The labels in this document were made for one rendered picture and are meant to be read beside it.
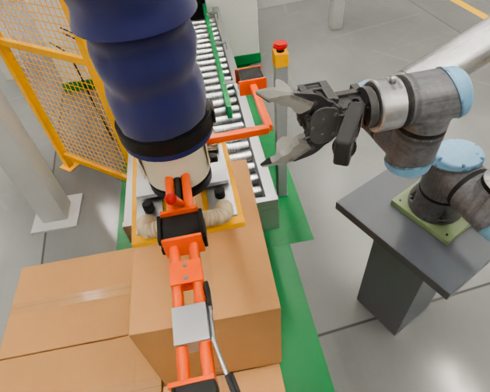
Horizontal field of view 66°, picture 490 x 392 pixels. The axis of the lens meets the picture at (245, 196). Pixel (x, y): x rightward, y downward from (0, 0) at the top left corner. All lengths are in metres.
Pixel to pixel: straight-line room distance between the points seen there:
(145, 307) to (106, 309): 0.54
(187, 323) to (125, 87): 0.45
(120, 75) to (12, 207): 2.43
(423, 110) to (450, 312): 1.65
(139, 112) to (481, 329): 1.92
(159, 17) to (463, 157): 0.99
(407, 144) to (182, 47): 0.46
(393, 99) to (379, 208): 0.89
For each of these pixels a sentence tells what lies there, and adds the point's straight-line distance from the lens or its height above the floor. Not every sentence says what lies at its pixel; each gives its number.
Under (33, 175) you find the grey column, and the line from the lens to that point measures 2.54.
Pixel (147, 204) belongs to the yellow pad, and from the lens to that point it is 1.01.
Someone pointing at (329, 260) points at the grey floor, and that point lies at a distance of 2.24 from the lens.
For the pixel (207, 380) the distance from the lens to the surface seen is 0.64.
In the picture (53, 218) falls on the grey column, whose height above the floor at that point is 0.05.
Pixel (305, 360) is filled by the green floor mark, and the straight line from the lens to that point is 1.98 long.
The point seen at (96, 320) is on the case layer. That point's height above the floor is 0.54.
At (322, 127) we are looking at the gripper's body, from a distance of 0.65.
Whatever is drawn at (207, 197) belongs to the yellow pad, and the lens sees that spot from 1.02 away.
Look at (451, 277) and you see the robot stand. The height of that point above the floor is 0.75.
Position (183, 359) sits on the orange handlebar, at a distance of 0.68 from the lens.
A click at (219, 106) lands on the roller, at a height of 0.51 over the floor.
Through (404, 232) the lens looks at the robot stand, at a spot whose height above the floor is 0.75.
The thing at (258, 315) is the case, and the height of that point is 0.93.
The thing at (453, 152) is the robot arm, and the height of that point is 1.05.
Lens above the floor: 1.87
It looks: 47 degrees down
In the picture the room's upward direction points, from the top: 7 degrees counter-clockwise
